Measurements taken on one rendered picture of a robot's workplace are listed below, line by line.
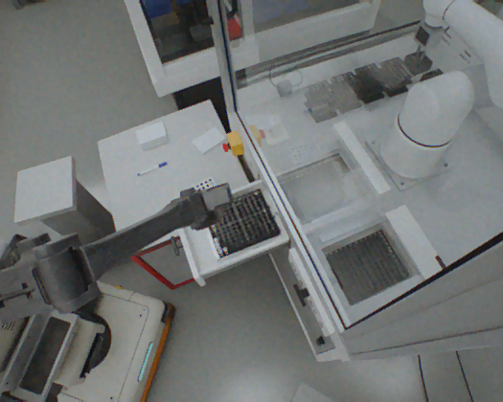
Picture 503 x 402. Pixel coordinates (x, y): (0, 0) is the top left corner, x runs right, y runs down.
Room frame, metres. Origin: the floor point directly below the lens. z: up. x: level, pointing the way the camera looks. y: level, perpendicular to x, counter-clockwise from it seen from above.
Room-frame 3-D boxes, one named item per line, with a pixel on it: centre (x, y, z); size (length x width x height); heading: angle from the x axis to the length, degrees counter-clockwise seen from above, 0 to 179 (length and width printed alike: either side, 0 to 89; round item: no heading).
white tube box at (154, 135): (1.02, 0.40, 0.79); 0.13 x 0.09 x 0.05; 103
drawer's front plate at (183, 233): (0.43, 0.24, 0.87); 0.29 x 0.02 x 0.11; 14
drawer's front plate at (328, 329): (0.21, -0.14, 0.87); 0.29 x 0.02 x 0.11; 14
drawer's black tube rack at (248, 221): (0.48, 0.05, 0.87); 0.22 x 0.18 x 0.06; 104
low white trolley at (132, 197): (0.84, 0.32, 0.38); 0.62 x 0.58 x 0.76; 14
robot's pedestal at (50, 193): (0.86, 0.93, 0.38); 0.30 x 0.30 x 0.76; 8
